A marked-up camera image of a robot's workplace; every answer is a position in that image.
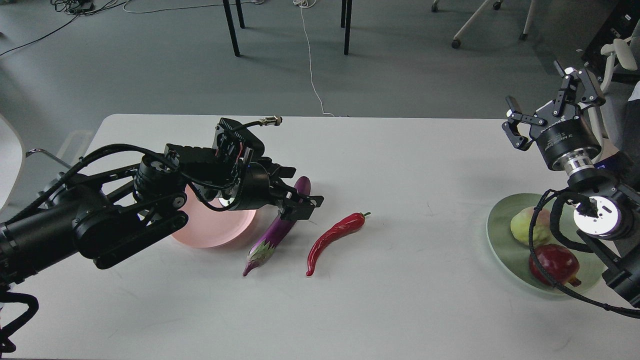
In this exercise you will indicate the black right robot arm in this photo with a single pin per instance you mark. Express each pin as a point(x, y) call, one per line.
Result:
point(597, 212)

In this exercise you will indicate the black table leg left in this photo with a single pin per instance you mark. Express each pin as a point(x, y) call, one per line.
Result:
point(227, 8)

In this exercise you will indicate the white chair base with wheels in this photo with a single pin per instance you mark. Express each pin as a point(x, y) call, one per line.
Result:
point(486, 30)

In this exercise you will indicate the red chili pepper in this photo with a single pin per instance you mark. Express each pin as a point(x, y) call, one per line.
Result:
point(346, 226)

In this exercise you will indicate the red pomegranate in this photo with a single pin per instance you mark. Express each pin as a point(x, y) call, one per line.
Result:
point(559, 262)

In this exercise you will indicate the black table leg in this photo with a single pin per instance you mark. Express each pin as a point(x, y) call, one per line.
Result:
point(346, 8)
point(227, 8)

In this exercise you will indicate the white chair at left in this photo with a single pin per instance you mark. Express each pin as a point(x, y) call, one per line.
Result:
point(12, 159)

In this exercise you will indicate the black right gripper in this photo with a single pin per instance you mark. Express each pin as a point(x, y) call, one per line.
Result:
point(558, 127)

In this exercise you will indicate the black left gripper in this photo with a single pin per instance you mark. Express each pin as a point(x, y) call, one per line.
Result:
point(262, 184)

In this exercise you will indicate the pink plate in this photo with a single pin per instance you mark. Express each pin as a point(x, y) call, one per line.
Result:
point(207, 228)

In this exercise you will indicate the black table leg right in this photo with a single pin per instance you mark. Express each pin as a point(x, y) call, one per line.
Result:
point(346, 8)

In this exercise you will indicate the light green plate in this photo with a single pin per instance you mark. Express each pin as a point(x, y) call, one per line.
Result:
point(513, 255)

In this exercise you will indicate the white office chair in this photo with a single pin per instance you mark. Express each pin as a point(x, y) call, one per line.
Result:
point(613, 56)

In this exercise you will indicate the purple eggplant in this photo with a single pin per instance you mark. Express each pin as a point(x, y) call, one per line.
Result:
point(265, 246)

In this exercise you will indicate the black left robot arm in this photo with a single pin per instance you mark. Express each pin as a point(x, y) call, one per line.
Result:
point(120, 199)

